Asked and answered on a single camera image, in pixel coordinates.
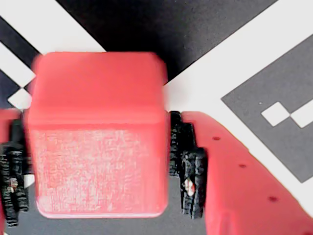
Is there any orange-red gripper finger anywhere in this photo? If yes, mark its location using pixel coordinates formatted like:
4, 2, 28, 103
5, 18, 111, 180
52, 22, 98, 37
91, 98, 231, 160
168, 110, 313, 235
0, 107, 31, 228

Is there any red cube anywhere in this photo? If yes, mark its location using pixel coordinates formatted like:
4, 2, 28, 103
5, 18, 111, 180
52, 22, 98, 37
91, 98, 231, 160
26, 51, 171, 220

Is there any black white marker checkerboard mat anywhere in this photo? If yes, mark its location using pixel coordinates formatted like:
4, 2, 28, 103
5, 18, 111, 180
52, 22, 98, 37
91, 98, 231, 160
0, 0, 313, 235

